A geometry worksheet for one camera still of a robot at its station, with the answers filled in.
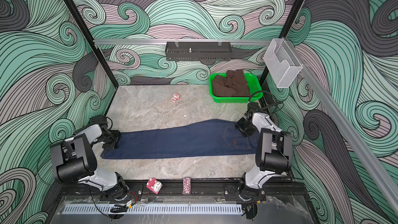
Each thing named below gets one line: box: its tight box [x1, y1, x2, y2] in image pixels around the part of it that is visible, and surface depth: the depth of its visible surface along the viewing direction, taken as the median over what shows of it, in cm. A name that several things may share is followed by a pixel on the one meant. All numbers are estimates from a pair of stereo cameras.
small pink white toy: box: [171, 92, 180, 103], surface depth 113 cm
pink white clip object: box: [146, 177, 164, 195], surface depth 71 cm
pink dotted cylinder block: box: [182, 176, 192, 195], surface depth 74 cm
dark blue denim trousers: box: [100, 118, 259, 160], surface depth 92 cm
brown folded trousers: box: [211, 69, 251, 97], surface depth 113 cm
